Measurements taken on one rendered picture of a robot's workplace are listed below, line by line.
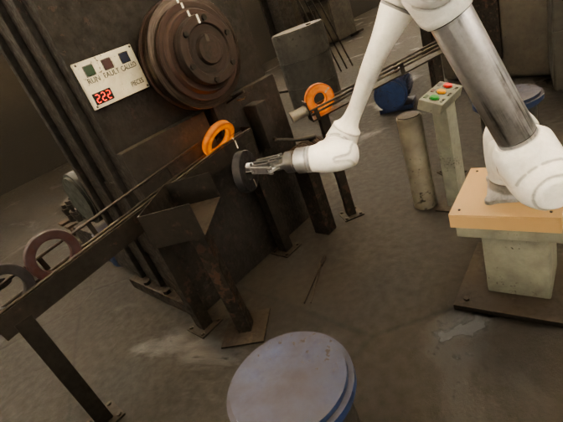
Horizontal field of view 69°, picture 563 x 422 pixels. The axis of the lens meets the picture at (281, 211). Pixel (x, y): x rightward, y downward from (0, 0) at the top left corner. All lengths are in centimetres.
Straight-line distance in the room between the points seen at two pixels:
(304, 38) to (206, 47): 278
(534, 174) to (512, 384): 65
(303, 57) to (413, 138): 262
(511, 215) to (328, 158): 59
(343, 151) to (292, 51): 331
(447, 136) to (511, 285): 77
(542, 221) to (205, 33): 140
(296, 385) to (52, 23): 150
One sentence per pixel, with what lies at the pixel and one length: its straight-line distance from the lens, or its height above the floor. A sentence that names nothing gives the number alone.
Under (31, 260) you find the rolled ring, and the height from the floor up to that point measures 72.
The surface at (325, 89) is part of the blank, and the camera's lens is 216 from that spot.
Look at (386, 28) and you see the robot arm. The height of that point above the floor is 104.
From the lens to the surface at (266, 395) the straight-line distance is 104.
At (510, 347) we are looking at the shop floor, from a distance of 159.
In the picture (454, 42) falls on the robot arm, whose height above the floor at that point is 98.
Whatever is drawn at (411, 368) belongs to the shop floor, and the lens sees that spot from 155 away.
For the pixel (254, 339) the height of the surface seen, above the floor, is 1.
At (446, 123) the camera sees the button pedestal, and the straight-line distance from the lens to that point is 207.
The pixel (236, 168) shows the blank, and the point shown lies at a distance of 143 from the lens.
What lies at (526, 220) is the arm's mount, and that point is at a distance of 145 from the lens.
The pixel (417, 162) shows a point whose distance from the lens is 218.
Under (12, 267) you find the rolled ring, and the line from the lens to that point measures 164.
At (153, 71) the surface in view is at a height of 111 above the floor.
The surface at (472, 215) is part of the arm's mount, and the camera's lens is 147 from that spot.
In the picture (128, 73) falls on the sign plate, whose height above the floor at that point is 114.
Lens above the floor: 120
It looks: 26 degrees down
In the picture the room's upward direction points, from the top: 21 degrees counter-clockwise
